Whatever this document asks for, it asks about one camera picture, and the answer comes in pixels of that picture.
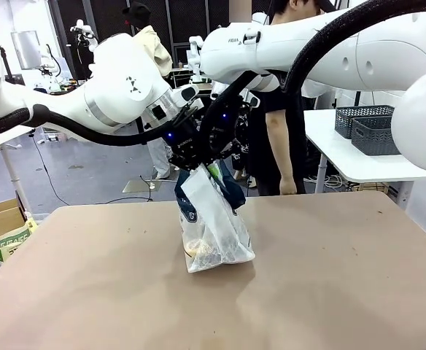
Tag translucent shopping bag navy handles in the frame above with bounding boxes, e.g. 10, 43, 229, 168
174, 163, 257, 274

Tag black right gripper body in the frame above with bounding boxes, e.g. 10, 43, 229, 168
201, 95, 244, 163

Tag person in black t-shirt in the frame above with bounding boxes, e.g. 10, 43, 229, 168
247, 0, 336, 197

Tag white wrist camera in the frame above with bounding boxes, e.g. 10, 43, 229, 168
168, 83, 205, 111
239, 95, 261, 109

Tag white cable bundle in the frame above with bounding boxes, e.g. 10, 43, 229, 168
303, 174, 356, 193

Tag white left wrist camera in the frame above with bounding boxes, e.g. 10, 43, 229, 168
168, 83, 205, 111

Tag green white sack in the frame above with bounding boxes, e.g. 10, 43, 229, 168
0, 217, 39, 263

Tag black floor cable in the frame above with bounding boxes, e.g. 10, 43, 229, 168
33, 134, 154, 207

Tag grey floor plate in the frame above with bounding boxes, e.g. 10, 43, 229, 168
122, 178, 163, 193

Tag wooden crate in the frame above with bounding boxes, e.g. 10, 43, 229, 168
355, 181, 391, 193

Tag large white side table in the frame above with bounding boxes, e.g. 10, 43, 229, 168
303, 109, 426, 211

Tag grey rectangular panel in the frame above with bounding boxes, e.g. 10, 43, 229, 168
10, 30, 43, 70

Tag black sleeved left arm cable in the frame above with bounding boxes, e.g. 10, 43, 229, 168
0, 104, 170, 147

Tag person in cream jacket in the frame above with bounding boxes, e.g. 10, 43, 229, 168
122, 1, 174, 179

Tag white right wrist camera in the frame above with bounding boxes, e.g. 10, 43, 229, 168
239, 95, 261, 109

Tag person's right hand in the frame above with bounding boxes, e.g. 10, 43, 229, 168
278, 176, 298, 196

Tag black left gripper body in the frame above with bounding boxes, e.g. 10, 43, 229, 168
163, 114, 209, 171

